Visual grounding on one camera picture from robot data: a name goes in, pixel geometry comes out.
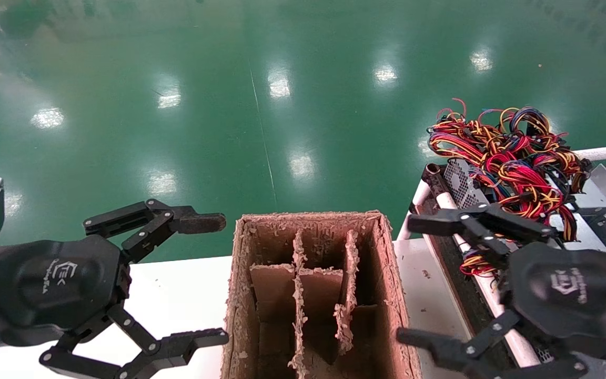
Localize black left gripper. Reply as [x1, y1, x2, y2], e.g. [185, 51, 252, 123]
[0, 199, 230, 379]

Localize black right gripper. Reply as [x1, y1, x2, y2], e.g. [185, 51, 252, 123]
[397, 203, 606, 379]

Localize short white rack pipe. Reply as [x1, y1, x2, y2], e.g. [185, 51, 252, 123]
[398, 182, 432, 240]

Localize perforated grey metal power supply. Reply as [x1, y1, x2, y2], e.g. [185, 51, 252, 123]
[442, 158, 496, 211]

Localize brown pipe connector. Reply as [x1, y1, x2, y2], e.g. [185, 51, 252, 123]
[423, 163, 447, 195]

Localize brown cardboard box with dividers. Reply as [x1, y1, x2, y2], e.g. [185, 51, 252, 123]
[221, 211, 423, 379]

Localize tangled pile of coloured wires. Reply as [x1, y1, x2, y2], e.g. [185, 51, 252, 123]
[428, 98, 593, 242]

